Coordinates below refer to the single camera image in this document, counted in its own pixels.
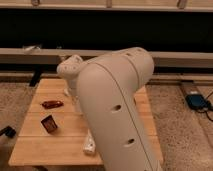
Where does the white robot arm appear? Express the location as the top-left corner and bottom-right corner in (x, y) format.
(57, 47), (163, 171)

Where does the red snack packet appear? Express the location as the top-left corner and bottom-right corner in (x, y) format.
(42, 100), (64, 109)

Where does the white plastic bottle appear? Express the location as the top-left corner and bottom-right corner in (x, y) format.
(83, 131), (96, 155)

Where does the wooden table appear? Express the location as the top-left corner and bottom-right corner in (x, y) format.
(8, 78), (165, 167)

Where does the black device on floor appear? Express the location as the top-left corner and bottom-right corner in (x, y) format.
(185, 94), (212, 110)

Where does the black object at left edge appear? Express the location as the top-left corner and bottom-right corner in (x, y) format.
(0, 126), (16, 138)

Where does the long wooden bench rail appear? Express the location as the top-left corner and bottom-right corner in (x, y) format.
(0, 48), (213, 68)

